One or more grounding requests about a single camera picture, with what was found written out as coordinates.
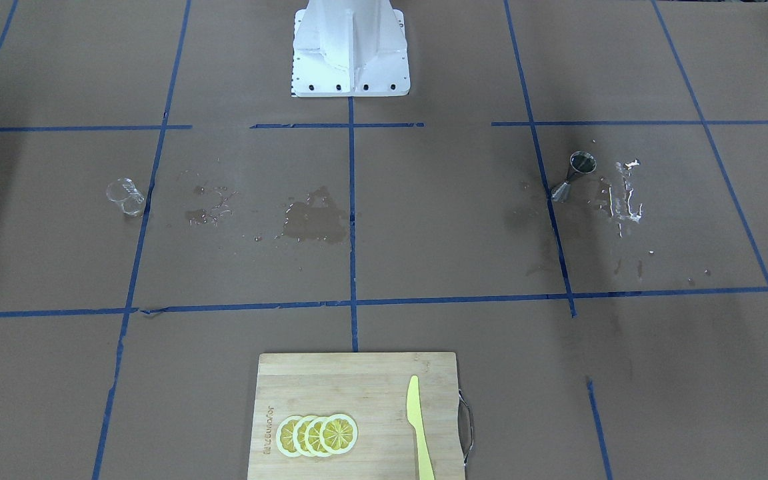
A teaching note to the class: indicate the steel jigger measuring cup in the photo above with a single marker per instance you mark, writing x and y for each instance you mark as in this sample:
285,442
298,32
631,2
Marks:
581,163

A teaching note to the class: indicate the clear glass beaker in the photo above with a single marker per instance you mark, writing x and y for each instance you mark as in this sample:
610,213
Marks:
125,194

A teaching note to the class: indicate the bamboo cutting board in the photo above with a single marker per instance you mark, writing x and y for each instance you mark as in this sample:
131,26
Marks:
371,388

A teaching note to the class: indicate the yellow plastic knife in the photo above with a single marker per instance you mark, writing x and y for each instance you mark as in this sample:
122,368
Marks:
414,413

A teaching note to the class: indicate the lemon slice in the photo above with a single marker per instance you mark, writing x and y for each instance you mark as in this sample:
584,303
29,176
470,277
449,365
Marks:
338,434
299,436
313,438
286,437

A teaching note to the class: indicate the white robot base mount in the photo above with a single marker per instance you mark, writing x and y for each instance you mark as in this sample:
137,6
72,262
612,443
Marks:
350,49

